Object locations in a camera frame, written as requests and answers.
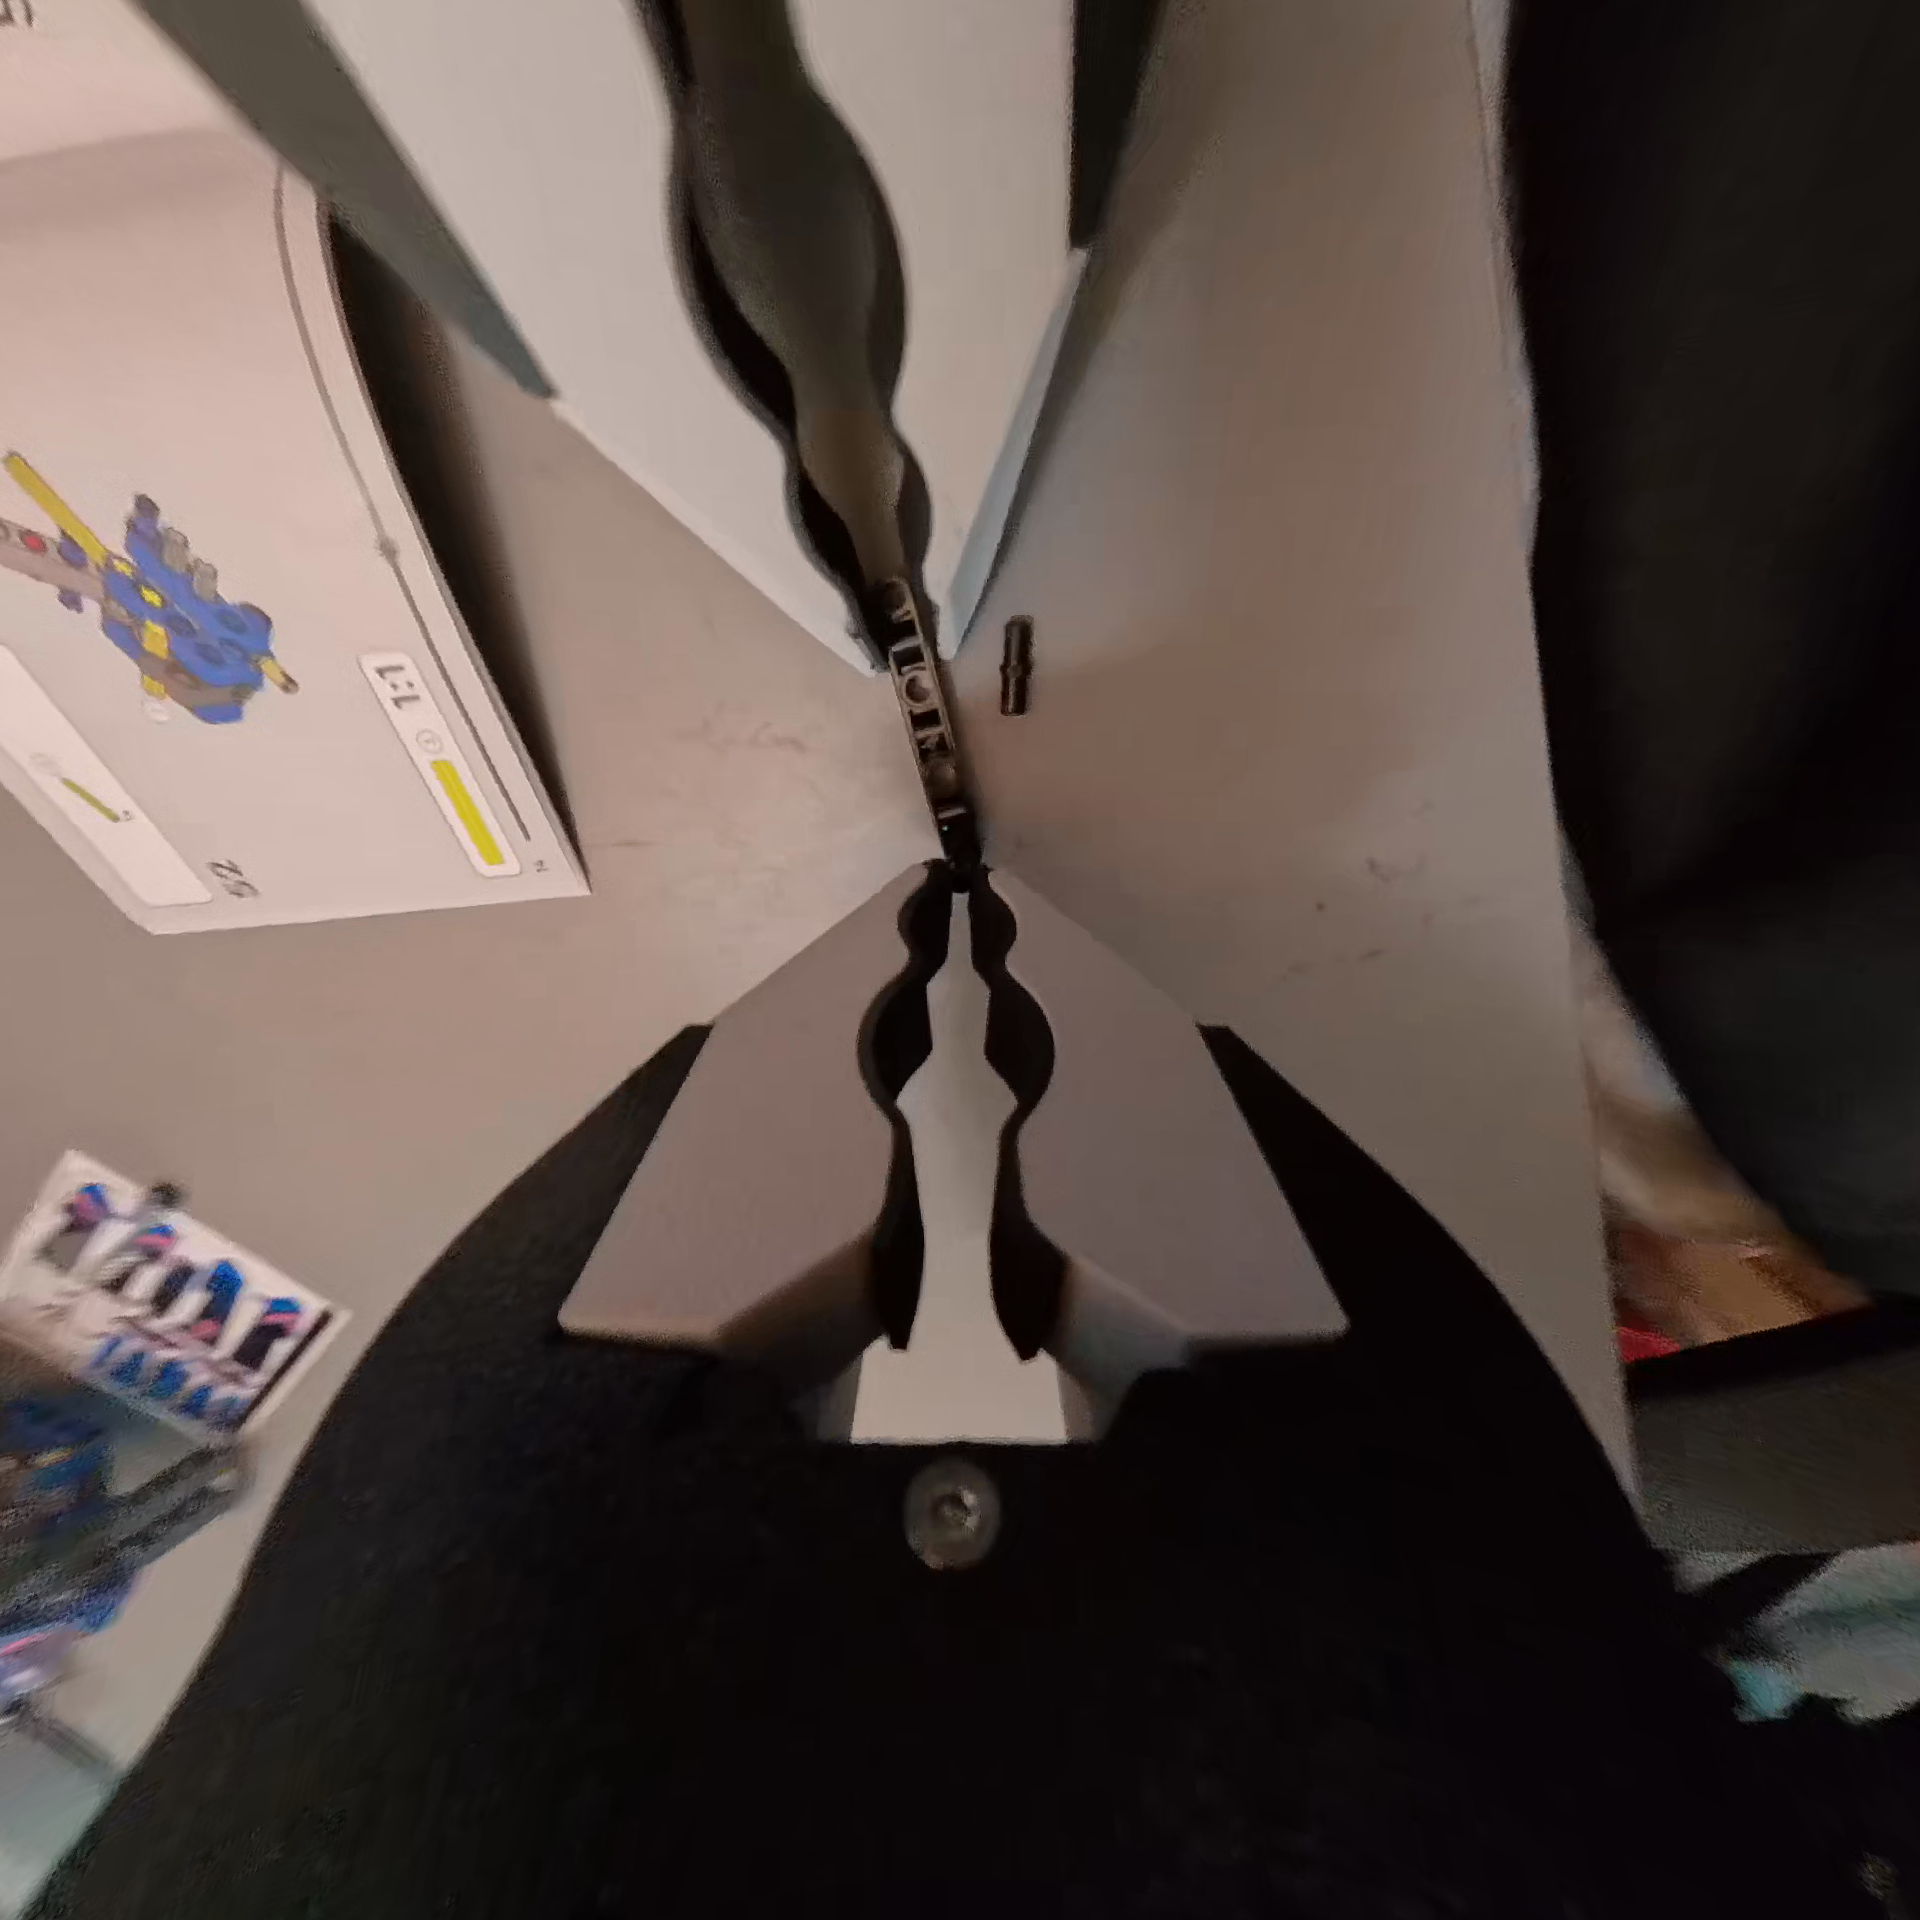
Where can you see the open instruction booklet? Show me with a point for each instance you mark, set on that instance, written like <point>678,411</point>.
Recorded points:
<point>227,377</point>

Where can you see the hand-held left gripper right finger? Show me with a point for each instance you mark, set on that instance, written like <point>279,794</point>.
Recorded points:
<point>1169,1200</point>

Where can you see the black toy beam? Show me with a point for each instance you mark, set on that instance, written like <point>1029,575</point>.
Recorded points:
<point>923,707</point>

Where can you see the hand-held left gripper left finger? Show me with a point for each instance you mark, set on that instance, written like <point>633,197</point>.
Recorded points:
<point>720,1200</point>

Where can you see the sticker sheet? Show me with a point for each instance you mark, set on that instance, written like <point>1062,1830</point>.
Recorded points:
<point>165,1305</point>

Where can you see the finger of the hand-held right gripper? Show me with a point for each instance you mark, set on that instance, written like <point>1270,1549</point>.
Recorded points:
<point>991,226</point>
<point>569,226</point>

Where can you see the partly built toy car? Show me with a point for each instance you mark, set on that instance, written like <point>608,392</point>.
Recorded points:
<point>75,1545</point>

